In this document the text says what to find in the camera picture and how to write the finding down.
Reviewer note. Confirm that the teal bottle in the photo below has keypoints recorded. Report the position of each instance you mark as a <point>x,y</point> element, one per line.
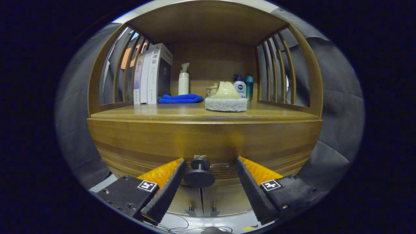
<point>249,87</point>

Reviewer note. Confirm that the thin purple spine book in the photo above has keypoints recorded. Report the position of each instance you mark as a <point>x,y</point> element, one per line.
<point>138,81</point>

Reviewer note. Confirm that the blue cloth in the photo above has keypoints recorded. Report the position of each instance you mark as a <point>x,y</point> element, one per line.
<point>180,98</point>

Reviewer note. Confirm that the white spray bottle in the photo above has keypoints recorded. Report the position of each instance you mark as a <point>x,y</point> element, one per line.
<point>183,83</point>

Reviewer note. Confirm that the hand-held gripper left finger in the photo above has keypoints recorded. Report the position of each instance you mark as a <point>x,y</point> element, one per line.
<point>167,195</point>

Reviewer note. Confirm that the white bottle with blue cap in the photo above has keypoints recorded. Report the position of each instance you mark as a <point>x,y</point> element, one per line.
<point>240,87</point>

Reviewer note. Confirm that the wooden countertop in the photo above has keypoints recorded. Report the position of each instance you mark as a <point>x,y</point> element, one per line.
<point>182,113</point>

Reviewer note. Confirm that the beige ceramic lidded jar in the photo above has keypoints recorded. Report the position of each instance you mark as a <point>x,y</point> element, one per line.
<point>211,91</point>

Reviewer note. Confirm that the wooden cabinet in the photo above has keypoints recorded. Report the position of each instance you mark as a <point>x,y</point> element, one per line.
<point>208,22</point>

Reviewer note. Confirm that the thin white book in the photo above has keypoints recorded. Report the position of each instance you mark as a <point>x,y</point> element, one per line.
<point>145,81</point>

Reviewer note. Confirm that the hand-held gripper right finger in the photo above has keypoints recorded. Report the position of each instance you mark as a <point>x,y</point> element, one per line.
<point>253,195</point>

